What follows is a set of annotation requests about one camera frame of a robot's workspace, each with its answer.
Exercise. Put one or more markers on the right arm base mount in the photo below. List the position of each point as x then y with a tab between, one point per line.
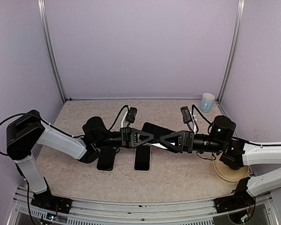
239	199

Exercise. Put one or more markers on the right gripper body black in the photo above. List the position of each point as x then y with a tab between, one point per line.
189	142

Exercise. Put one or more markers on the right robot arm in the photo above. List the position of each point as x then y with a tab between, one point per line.
235	153

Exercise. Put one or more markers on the purple phone back up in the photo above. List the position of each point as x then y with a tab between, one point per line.
158	145

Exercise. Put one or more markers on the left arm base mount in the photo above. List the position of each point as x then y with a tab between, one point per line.
46	200

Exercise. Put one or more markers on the right aluminium frame post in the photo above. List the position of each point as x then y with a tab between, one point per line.
233	49

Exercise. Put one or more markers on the left aluminium frame post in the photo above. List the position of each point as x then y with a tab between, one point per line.
49	47

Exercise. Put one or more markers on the white-edged phone screen up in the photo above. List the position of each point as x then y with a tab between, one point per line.
142	159

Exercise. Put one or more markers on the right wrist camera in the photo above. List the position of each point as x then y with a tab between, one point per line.
189	119

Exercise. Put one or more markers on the light blue mug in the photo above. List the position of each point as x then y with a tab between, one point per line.
207	102

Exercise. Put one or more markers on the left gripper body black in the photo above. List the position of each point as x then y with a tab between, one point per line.
126	137

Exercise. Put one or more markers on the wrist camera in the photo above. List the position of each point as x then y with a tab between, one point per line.
189	119
129	117

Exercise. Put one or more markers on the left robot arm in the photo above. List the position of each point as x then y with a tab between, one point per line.
30	129

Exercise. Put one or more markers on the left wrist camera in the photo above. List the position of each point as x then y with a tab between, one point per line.
129	117

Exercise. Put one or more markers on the beige plate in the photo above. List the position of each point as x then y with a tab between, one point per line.
228	174

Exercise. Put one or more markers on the aluminium frame post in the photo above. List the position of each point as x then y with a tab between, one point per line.
233	49
49	47

